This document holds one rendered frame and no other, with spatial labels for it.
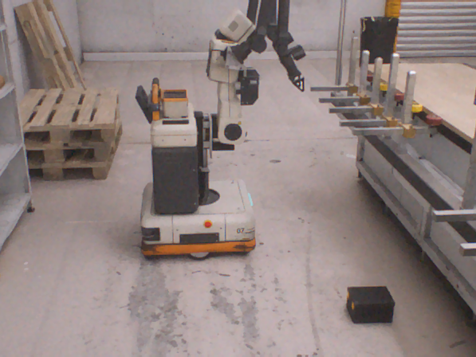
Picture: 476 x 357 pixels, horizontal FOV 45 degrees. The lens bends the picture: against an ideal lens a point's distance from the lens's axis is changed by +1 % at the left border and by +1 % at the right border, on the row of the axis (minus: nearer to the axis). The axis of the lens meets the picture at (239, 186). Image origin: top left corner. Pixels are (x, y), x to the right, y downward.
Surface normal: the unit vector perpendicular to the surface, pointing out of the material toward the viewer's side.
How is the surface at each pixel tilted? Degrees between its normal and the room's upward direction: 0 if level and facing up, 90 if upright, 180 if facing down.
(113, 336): 0
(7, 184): 90
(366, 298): 0
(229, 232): 90
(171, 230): 90
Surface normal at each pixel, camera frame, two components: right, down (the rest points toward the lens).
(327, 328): 0.01, -0.92
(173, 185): 0.11, 0.39
